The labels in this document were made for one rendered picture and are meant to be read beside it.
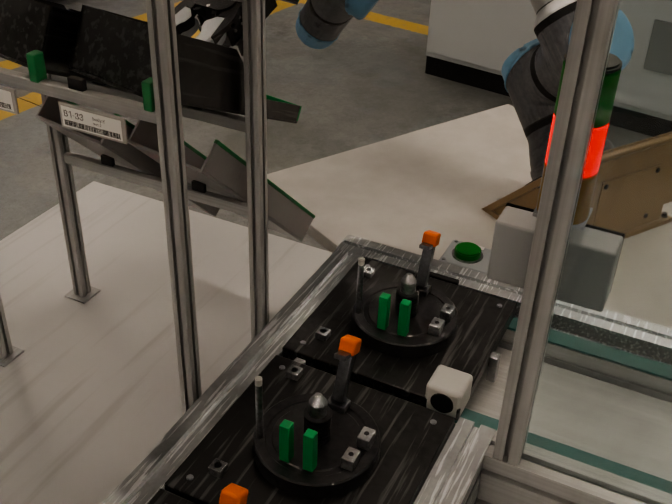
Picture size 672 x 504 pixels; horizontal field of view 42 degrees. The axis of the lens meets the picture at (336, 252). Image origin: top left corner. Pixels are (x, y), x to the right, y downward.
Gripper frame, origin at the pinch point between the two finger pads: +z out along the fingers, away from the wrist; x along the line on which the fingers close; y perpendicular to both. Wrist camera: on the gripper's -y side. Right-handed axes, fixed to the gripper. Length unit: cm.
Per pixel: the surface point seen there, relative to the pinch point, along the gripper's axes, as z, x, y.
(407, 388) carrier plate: 21, -47, 21
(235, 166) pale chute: 10.6, -18.5, 4.1
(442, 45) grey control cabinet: -220, 116, 220
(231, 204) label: 13.0, -17.4, 9.6
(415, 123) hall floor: -164, 97, 215
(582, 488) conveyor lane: 22, -70, 22
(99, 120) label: 21.7, -15.7, -14.0
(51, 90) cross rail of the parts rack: 21.6, -9.3, -16.0
